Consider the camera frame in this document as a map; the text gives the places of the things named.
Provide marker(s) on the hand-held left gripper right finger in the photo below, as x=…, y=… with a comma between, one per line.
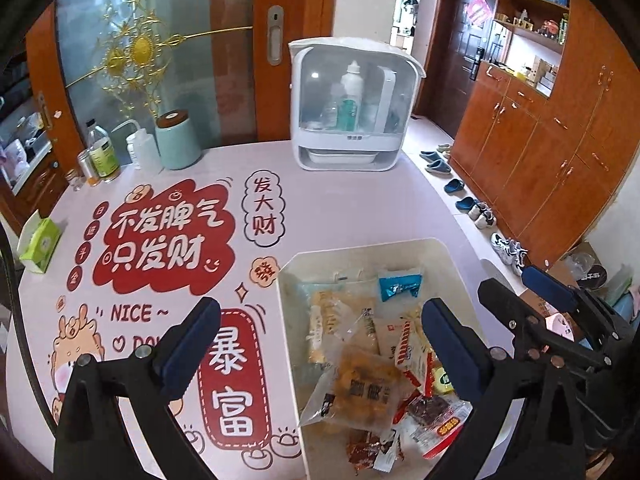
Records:
x=457, y=355

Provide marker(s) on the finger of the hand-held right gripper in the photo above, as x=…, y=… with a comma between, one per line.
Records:
x=500, y=302
x=550, y=284

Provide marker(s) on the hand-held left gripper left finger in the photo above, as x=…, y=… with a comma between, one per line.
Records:
x=180, y=360

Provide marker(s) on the yellow green snack packet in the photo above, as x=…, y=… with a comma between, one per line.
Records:
x=442, y=379

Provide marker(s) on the clear dark snack packet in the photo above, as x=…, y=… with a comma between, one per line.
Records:
x=440, y=412

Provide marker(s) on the beige snack packet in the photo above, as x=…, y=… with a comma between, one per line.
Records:
x=387, y=335

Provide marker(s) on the white plastic bin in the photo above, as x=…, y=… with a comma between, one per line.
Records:
x=440, y=260

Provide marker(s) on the blue snack packet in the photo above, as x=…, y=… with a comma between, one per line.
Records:
x=397, y=286

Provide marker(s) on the clear fried snack pack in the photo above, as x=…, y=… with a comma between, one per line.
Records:
x=360, y=390

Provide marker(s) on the white patterned sneaker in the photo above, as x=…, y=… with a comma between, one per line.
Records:
x=517, y=259
x=502, y=245

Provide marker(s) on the cardboard box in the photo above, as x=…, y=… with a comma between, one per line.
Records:
x=585, y=260

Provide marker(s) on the blue slipper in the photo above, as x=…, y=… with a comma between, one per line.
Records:
x=466, y=204
x=454, y=186

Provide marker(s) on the yellow cracker packet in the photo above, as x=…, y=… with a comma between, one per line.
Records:
x=325, y=320

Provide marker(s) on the grey slipper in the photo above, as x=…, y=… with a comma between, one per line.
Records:
x=428, y=156
x=439, y=166

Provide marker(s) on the green tissue box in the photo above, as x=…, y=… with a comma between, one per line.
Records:
x=42, y=242

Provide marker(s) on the small clear glass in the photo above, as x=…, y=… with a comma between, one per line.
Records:
x=75, y=181

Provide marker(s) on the white desktop organiser cabinet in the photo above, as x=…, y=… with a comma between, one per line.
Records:
x=350, y=152

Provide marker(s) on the small orange filled jar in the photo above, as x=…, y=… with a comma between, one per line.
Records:
x=89, y=167

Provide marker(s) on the white plastic jug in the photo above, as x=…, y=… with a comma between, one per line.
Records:
x=142, y=150

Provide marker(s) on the glass bottle green label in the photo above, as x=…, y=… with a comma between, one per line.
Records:
x=105, y=160

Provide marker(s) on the mint canister wooden lid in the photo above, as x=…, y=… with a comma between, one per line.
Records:
x=177, y=142

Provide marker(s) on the dark wooden entrance door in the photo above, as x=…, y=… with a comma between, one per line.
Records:
x=450, y=75

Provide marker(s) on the wooden side cabinet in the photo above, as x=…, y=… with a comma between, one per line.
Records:
x=30, y=175

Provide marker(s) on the teal tube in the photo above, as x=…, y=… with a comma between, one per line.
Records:
x=349, y=114

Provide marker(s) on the small clear bottle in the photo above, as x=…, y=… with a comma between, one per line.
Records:
x=330, y=115

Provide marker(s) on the row of shelf ornaments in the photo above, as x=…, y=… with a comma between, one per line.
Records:
x=540, y=25

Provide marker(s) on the tall white bottle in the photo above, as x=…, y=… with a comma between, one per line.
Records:
x=351, y=82

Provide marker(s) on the red door decoration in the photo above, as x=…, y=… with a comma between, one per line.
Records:
x=476, y=10

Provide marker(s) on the gold door ornament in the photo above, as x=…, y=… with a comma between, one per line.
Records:
x=142, y=50

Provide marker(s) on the wooden wall cabinet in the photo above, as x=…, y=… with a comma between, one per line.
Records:
x=550, y=160

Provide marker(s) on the glass sliding door wooden frame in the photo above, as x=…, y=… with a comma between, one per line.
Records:
x=235, y=85

